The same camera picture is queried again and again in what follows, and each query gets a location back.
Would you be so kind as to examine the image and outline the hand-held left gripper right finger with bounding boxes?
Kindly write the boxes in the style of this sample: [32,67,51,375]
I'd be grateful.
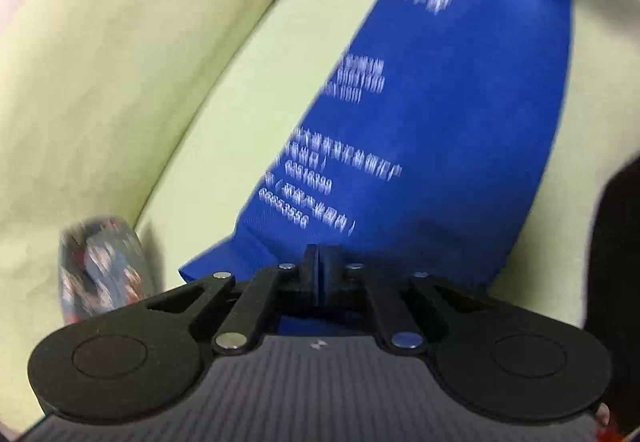
[318,245,501,354]

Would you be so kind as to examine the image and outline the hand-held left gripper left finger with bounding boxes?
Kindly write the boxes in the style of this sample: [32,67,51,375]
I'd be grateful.
[145,245,318,354]

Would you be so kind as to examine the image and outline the blue shopping bag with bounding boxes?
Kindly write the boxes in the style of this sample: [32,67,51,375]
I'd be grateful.
[179,0,573,338]

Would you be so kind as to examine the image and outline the grey floral fabric bag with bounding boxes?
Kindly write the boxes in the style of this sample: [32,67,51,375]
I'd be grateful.
[57,216,152,324]

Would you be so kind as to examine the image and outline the green covered sofa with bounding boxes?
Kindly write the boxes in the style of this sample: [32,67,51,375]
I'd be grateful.
[0,0,640,433]

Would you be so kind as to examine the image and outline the dark cloth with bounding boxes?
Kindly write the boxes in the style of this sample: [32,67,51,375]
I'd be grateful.
[582,161,640,440]

